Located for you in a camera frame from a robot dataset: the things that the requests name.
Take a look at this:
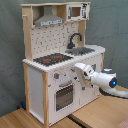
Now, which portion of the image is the grey range hood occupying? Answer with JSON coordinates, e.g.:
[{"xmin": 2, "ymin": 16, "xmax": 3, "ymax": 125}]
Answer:
[{"xmin": 35, "ymin": 6, "xmax": 64, "ymax": 27}]

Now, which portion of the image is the grey toy sink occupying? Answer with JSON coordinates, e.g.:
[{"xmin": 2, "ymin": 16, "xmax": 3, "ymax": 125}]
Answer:
[{"xmin": 66, "ymin": 47, "xmax": 94, "ymax": 56}]

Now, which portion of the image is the black toy faucet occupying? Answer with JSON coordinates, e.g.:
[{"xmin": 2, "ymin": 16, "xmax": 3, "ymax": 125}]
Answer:
[{"xmin": 67, "ymin": 32, "xmax": 83, "ymax": 50}]

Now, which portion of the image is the wooden toy kitchen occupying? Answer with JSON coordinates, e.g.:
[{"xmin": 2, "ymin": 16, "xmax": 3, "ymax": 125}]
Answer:
[{"xmin": 22, "ymin": 2, "xmax": 105, "ymax": 128}]

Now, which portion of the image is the white oven door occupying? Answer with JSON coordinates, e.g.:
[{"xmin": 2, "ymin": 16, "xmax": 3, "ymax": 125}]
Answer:
[{"xmin": 49, "ymin": 79, "xmax": 79, "ymax": 124}]

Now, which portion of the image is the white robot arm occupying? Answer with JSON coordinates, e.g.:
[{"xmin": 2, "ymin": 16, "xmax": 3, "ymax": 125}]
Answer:
[{"xmin": 74, "ymin": 63, "xmax": 128, "ymax": 99}]

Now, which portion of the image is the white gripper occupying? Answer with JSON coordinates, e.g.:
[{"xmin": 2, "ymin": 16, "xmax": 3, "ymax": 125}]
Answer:
[{"xmin": 74, "ymin": 63, "xmax": 94, "ymax": 88}]

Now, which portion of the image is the white fridge door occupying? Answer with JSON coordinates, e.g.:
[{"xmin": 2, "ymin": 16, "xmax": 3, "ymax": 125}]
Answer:
[{"xmin": 80, "ymin": 55, "xmax": 102, "ymax": 106}]

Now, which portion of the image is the toy microwave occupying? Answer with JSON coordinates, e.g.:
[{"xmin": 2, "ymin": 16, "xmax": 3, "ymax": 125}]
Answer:
[{"xmin": 67, "ymin": 3, "xmax": 89, "ymax": 21}]

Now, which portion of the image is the black toy stovetop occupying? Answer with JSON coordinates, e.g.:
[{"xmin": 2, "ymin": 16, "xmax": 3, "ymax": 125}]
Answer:
[{"xmin": 34, "ymin": 53, "xmax": 70, "ymax": 66}]

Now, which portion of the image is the left red stove knob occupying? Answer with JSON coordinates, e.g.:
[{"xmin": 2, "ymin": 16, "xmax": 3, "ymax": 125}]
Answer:
[{"xmin": 54, "ymin": 73, "xmax": 60, "ymax": 79}]

